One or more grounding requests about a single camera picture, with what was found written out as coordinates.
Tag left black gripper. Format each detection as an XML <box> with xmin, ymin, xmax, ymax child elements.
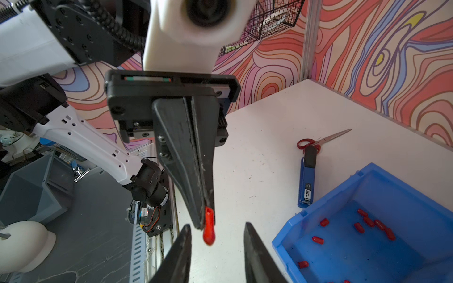
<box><xmin>105</xmin><ymin>70</ymin><xmax>241</xmax><ymax>230</ymax></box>

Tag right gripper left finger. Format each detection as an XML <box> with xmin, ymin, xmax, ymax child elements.
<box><xmin>149</xmin><ymin>224</ymin><xmax>192</xmax><ymax>283</ymax></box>

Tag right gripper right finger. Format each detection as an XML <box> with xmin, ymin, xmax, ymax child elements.
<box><xmin>244</xmin><ymin>222</ymin><xmax>287</xmax><ymax>283</ymax></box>

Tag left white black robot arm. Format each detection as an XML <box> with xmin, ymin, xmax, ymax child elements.
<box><xmin>1</xmin><ymin>1</ymin><xmax>255</xmax><ymax>233</ymax></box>

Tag blue plastic parts bin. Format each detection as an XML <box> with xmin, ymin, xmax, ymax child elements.
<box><xmin>272</xmin><ymin>164</ymin><xmax>453</xmax><ymax>283</ymax></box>

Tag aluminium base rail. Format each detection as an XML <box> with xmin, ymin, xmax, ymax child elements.
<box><xmin>126</xmin><ymin>200</ymin><xmax>178</xmax><ymax>283</ymax></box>

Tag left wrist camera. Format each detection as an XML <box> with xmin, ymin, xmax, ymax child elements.
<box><xmin>142</xmin><ymin>1</ymin><xmax>256</xmax><ymax>74</ymax></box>

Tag red handled scissors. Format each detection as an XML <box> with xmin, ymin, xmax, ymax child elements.
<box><xmin>297</xmin><ymin>129</ymin><xmax>352</xmax><ymax>153</ymax></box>

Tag black wire basket left wall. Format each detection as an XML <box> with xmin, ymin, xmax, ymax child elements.
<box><xmin>219</xmin><ymin>0</ymin><xmax>305</xmax><ymax>56</ymax></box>

